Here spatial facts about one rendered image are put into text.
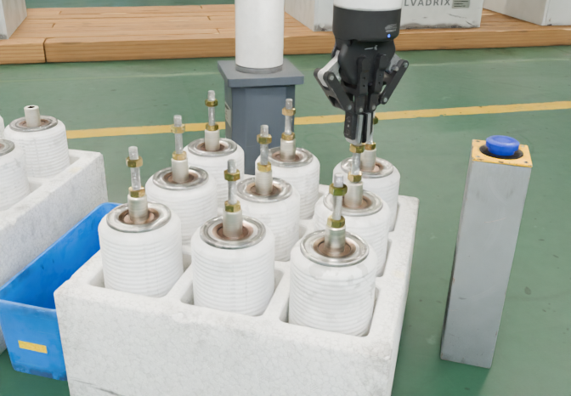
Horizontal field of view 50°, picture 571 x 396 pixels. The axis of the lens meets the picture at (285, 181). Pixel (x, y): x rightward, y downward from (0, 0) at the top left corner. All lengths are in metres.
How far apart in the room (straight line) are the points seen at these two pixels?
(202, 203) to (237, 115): 0.40
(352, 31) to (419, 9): 2.25
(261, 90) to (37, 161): 0.41
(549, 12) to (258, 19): 2.29
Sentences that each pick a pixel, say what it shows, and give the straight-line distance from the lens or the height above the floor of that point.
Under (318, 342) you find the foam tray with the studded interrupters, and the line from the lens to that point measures 0.66.
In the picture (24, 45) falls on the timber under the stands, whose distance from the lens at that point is 2.61.
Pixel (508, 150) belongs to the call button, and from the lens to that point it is 0.80.
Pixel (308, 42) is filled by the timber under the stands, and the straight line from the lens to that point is 2.69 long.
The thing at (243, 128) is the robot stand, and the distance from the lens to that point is 1.18.
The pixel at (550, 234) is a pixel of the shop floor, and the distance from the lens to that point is 1.34.
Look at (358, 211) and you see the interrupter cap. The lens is 0.75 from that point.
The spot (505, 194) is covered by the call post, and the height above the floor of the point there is 0.27.
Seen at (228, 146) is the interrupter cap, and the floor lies 0.25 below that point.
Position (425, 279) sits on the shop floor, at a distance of 1.11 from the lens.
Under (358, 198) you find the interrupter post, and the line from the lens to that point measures 0.77.
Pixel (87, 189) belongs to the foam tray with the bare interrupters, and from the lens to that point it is 1.11.
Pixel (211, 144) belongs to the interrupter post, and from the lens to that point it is 0.93.
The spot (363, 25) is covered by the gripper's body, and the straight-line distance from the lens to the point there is 0.67.
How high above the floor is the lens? 0.60
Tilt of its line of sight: 25 degrees down
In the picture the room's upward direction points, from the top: 1 degrees clockwise
